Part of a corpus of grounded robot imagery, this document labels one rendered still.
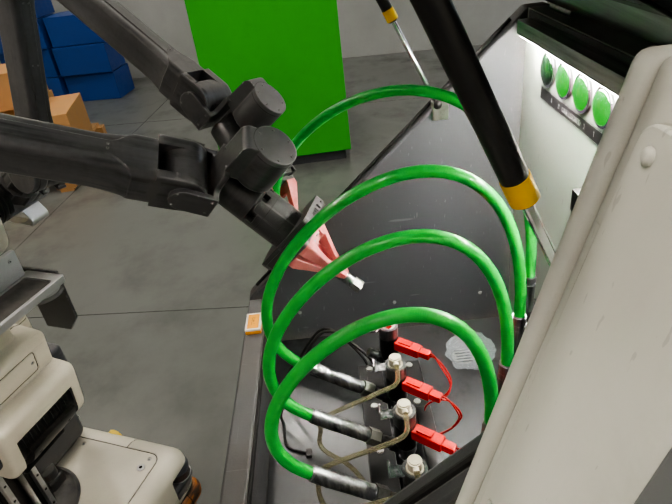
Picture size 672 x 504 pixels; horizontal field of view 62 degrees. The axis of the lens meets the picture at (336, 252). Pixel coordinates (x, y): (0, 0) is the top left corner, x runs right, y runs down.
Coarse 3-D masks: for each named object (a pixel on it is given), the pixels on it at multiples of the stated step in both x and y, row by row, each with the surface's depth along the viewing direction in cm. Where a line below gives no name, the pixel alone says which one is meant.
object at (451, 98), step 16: (352, 96) 72; (368, 96) 70; (384, 96) 70; (432, 96) 68; (448, 96) 67; (336, 112) 73; (304, 128) 76; (528, 224) 72; (528, 240) 73; (528, 256) 75; (528, 272) 76
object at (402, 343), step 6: (396, 342) 80; (402, 342) 80; (408, 342) 80; (396, 348) 81; (402, 348) 80; (408, 348) 79; (414, 348) 79; (420, 348) 79; (408, 354) 80; (414, 354) 79; (420, 354) 79; (426, 354) 78
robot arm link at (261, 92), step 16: (256, 80) 82; (192, 96) 84; (240, 96) 83; (256, 96) 80; (272, 96) 83; (192, 112) 85; (208, 112) 84; (224, 112) 87; (240, 112) 83; (256, 112) 81; (272, 112) 81
